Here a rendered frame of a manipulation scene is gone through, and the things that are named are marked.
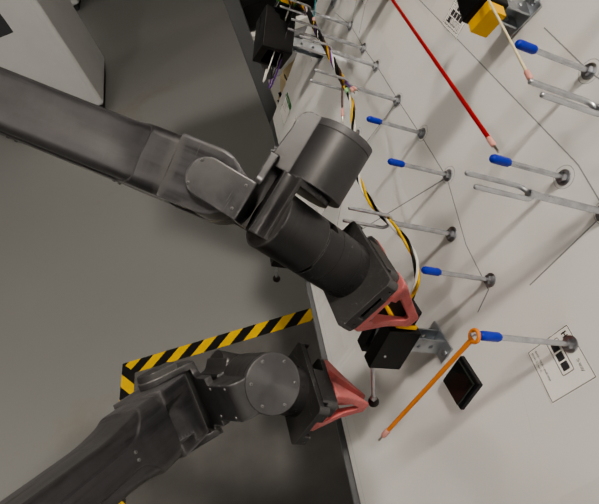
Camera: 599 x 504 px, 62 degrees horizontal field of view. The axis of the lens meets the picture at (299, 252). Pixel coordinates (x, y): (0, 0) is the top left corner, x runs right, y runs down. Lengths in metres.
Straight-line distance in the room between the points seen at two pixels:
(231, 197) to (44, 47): 3.36
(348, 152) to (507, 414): 0.29
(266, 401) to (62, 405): 1.88
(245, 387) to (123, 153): 0.23
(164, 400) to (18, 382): 2.05
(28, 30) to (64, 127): 3.22
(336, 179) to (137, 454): 0.28
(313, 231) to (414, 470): 0.35
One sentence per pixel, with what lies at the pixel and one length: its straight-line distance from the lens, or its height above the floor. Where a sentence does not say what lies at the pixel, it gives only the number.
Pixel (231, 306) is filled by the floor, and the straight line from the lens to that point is 2.13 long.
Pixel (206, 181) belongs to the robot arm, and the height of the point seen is 1.37.
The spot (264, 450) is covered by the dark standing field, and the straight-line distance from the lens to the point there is 1.80.
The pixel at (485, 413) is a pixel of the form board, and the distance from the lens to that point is 0.55.
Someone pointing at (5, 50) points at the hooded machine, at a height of 0.61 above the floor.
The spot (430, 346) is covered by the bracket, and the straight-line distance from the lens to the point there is 0.61.
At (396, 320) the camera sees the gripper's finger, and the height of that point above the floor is 1.17.
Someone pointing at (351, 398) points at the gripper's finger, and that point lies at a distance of 0.60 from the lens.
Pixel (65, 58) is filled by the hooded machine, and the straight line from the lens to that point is 3.73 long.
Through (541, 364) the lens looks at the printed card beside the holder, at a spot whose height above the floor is 1.17.
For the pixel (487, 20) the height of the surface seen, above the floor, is 1.35.
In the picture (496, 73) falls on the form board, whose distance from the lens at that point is 0.62.
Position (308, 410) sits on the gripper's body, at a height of 1.10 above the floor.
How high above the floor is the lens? 1.61
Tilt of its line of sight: 47 degrees down
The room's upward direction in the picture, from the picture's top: 23 degrees counter-clockwise
